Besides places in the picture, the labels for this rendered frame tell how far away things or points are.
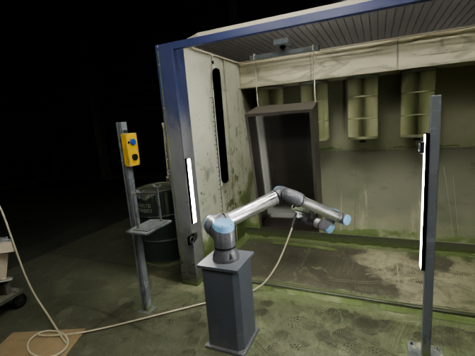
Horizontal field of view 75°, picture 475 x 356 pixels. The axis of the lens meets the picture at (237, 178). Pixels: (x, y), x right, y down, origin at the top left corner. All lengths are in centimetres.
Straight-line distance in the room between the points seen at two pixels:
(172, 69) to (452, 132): 315
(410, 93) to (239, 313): 287
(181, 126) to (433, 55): 261
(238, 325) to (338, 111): 295
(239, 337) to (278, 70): 295
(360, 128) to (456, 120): 107
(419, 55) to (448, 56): 25
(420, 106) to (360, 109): 58
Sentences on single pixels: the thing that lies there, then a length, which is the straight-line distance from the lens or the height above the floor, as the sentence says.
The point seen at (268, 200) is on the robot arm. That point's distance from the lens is 244.
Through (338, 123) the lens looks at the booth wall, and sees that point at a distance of 430.
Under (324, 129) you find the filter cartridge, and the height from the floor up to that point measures 139.
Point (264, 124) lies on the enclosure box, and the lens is 322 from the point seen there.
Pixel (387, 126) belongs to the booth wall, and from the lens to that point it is 428.
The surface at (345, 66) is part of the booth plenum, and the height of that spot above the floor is 208.
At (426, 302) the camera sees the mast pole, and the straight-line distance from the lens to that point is 239.
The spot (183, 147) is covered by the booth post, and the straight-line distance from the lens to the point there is 290.
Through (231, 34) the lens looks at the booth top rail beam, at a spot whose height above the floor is 225.
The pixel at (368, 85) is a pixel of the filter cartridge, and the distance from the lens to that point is 389.
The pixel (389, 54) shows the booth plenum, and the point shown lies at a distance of 387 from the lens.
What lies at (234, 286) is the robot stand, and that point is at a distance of 218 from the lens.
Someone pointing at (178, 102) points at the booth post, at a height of 178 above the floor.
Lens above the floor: 159
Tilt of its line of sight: 11 degrees down
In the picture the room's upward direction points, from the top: 4 degrees counter-clockwise
